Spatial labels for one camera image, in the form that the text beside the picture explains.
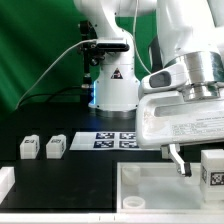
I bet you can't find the white marker sheet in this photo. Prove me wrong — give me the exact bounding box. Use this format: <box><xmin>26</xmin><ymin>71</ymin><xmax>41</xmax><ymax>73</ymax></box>
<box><xmin>69</xmin><ymin>131</ymin><xmax>162</xmax><ymax>152</ymax></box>

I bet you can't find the white camera cable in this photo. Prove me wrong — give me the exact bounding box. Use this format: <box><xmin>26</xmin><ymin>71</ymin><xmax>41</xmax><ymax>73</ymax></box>
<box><xmin>15</xmin><ymin>39</ymin><xmax>98</xmax><ymax>109</ymax></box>

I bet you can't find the white obstacle block left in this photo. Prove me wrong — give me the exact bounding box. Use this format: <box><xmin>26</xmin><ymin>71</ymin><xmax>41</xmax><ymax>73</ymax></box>
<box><xmin>0</xmin><ymin>167</ymin><xmax>15</xmax><ymax>204</ymax></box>

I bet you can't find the white square tabletop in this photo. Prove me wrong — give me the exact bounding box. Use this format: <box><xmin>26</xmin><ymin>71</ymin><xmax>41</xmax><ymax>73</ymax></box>
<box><xmin>116</xmin><ymin>162</ymin><xmax>224</xmax><ymax>215</ymax></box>

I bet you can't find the black cable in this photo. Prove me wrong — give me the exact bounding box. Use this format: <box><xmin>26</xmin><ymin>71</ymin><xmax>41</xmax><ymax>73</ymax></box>
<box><xmin>18</xmin><ymin>85</ymin><xmax>91</xmax><ymax>108</ymax></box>

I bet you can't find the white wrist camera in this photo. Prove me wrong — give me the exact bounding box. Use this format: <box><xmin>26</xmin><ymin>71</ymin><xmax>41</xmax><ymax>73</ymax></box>
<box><xmin>138</xmin><ymin>63</ymin><xmax>188</xmax><ymax>98</ymax></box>

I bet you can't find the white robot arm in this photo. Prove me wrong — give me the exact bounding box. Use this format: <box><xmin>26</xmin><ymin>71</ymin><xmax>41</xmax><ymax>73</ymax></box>
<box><xmin>73</xmin><ymin>0</ymin><xmax>224</xmax><ymax>176</ymax></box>

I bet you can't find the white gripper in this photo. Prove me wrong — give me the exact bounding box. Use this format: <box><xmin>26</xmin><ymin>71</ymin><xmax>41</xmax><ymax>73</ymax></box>
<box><xmin>136</xmin><ymin>91</ymin><xmax>224</xmax><ymax>177</ymax></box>

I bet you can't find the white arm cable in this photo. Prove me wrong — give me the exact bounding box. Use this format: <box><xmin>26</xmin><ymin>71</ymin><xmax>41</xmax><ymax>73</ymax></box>
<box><xmin>132</xmin><ymin>0</ymin><xmax>153</xmax><ymax>75</ymax></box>

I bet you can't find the white front rail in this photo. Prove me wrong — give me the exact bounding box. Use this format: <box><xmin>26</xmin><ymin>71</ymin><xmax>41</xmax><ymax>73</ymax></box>
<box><xmin>0</xmin><ymin>213</ymin><xmax>224</xmax><ymax>224</ymax></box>

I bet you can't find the black camera on stand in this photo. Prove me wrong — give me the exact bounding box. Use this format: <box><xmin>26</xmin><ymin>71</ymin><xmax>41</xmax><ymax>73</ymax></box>
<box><xmin>77</xmin><ymin>20</ymin><xmax>129</xmax><ymax>103</ymax></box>

